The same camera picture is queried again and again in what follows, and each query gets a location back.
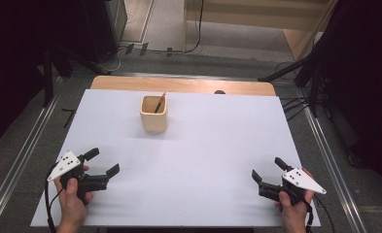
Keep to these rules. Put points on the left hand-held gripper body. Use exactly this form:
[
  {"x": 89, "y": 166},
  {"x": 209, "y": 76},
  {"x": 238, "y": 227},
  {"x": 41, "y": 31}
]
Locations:
[{"x": 65, "y": 165}]

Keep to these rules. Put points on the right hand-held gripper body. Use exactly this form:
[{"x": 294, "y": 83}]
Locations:
[{"x": 303, "y": 180}]

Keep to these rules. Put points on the square wooden cup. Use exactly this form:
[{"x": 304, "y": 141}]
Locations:
[{"x": 154, "y": 121}]

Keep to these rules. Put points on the dark pencil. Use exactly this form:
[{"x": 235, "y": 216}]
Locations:
[{"x": 159, "y": 104}]

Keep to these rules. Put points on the person's right hand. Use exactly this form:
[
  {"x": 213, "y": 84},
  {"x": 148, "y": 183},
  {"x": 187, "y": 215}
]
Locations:
[{"x": 294, "y": 216}]

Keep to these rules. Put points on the person's left hand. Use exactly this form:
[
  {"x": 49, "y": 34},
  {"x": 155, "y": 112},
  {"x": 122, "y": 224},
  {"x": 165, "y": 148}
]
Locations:
[{"x": 72, "y": 207}]

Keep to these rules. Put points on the white board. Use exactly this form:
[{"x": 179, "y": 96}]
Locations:
[{"x": 195, "y": 168}]

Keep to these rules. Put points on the black metal stand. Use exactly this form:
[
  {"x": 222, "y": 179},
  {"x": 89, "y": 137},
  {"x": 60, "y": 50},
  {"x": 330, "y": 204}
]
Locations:
[
  {"x": 48, "y": 84},
  {"x": 314, "y": 93}
]

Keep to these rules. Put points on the dark table grommet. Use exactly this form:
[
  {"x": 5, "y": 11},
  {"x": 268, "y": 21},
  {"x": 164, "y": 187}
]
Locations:
[{"x": 219, "y": 92}]

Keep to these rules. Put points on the wooden table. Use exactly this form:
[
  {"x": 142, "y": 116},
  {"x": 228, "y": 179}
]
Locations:
[{"x": 179, "y": 84}]

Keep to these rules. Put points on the dark curtain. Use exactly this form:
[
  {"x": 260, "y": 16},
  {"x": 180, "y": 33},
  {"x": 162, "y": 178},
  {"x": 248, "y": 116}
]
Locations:
[
  {"x": 4, "y": 64},
  {"x": 366, "y": 81}
]

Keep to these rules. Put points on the black cabinet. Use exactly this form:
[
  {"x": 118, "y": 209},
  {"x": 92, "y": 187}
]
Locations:
[{"x": 97, "y": 29}]

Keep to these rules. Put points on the black tape piece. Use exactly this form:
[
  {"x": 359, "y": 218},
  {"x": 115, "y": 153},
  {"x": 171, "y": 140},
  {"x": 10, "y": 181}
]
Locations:
[{"x": 169, "y": 52}]

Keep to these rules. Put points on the wooden steps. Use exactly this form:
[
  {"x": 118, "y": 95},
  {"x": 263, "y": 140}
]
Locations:
[{"x": 243, "y": 22}]

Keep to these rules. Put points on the metal floor rail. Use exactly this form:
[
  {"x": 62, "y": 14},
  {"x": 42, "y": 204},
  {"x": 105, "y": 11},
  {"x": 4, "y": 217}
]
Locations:
[
  {"x": 23, "y": 152},
  {"x": 328, "y": 165}
]

